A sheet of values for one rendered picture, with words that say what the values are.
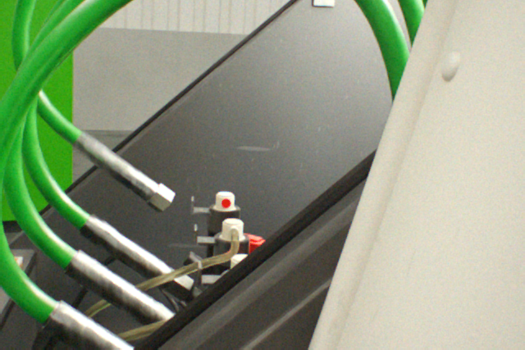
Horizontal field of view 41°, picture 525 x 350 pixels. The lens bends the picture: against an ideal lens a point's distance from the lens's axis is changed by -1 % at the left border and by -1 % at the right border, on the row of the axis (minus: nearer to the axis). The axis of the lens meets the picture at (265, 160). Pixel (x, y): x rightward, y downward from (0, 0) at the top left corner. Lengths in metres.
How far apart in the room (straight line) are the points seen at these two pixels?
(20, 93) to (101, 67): 6.68
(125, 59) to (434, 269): 6.88
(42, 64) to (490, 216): 0.25
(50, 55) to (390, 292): 0.21
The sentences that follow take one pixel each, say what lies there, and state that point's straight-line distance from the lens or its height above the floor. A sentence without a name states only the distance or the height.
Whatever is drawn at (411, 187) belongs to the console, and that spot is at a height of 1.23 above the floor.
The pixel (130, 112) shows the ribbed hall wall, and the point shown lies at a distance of 7.11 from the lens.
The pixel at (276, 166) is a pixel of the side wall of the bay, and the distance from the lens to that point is 0.94.
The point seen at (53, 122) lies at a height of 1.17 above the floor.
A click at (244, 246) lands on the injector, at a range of 0.54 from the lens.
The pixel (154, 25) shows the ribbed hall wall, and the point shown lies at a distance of 7.06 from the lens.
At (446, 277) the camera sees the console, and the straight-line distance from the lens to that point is 0.19.
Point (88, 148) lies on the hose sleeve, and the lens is 0.61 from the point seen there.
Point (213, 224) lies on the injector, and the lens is 0.62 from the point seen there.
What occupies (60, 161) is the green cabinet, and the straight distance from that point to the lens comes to 3.94.
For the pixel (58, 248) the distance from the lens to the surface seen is 0.47.
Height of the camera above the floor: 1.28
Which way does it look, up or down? 12 degrees down
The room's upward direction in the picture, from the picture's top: 4 degrees clockwise
